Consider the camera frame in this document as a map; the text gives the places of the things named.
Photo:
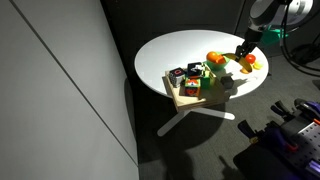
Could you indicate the black and white cube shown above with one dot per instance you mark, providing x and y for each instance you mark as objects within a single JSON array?
[{"x": 195, "y": 69}]

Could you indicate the orange toy fruit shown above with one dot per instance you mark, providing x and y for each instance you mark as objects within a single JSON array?
[{"x": 211, "y": 56}]

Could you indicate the white table base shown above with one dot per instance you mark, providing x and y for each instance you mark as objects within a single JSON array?
[{"x": 173, "y": 123}]

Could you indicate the wooden tray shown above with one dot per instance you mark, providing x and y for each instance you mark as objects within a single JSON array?
[{"x": 200, "y": 101}]

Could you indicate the black floor stand base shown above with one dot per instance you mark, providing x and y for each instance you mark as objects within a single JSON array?
[{"x": 306, "y": 55}]

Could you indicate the green block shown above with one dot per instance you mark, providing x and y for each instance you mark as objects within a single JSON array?
[{"x": 207, "y": 80}]

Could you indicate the orange-red toy piece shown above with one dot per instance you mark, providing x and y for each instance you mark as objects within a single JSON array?
[{"x": 221, "y": 60}]

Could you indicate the orange patterned cube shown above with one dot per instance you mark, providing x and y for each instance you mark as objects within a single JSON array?
[{"x": 192, "y": 88}]

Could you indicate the green bowl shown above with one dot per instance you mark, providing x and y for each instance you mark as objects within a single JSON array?
[{"x": 218, "y": 66}]

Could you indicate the red toy tomato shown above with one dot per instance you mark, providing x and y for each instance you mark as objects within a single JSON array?
[{"x": 250, "y": 59}]

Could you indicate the perforated metal plate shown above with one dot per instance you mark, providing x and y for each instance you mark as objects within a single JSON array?
[{"x": 308, "y": 138}]

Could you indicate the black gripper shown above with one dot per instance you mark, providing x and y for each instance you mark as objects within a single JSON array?
[{"x": 253, "y": 38}]

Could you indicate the purple clamp with orange trigger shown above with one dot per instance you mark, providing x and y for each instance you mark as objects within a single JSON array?
[{"x": 278, "y": 136}]

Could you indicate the grey cube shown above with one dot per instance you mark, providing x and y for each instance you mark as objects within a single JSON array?
[{"x": 227, "y": 82}]

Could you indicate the small yellow toy piece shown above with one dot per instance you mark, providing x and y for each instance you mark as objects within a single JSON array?
[{"x": 257, "y": 65}]

